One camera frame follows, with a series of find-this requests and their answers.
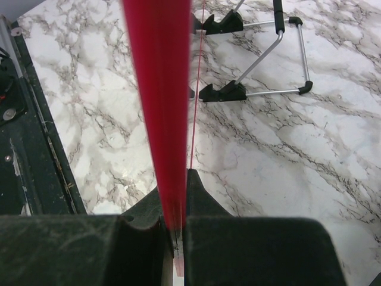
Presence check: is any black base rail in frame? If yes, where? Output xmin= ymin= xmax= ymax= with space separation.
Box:
xmin=1 ymin=30 xmax=86 ymax=215

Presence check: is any pink framed whiteboard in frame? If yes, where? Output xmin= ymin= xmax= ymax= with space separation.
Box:
xmin=122 ymin=1 xmax=193 ymax=277

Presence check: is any aluminium side rail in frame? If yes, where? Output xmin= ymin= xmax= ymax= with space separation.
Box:
xmin=1 ymin=15 xmax=24 ymax=77

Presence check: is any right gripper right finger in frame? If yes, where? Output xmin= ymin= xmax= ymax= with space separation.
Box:
xmin=183 ymin=169 xmax=346 ymax=285

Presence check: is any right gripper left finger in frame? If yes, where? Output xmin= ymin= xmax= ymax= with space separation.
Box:
xmin=1 ymin=190 xmax=167 ymax=285

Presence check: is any wire whiteboard stand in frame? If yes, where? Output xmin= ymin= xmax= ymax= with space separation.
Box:
xmin=192 ymin=0 xmax=314 ymax=104

